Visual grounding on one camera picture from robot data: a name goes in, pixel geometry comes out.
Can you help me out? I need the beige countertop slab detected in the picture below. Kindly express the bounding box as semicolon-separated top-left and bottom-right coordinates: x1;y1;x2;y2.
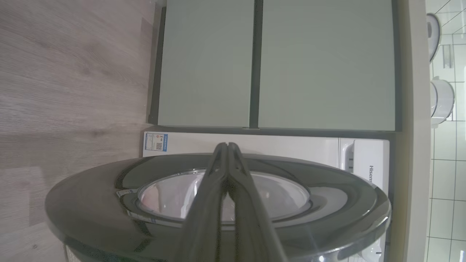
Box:
396;0;432;262

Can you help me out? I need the white detergent drawer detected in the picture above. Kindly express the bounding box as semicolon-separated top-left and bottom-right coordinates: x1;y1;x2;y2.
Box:
339;138;390;194

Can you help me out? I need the white front-load washing machine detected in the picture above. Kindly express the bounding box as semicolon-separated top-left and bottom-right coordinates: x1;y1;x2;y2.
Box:
142;130;391;262

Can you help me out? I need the blue energy label sticker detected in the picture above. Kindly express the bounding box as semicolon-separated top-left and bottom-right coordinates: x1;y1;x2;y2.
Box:
144;132;169;152

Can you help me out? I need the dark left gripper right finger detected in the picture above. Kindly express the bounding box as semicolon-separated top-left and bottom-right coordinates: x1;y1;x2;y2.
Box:
228;142;289;262

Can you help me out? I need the pale green cabinet door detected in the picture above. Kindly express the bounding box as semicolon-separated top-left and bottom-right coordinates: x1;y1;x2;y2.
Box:
157;0;254;128
257;0;397;131

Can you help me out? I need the white lidded cooking pot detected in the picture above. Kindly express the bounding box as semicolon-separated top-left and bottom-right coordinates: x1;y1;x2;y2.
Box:
430;76;455;128

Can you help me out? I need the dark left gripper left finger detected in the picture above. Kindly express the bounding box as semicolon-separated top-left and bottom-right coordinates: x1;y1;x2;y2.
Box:
174;142;229;262

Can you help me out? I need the white wall socket plate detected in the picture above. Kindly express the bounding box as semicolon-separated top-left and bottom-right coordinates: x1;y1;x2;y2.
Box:
442;44;454;70

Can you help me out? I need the white countertop appliance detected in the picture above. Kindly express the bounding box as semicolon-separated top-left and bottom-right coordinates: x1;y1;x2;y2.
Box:
426;12;441;63

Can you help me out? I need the dark round washer door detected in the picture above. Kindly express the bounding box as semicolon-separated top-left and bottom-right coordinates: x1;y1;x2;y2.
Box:
44;152;392;262

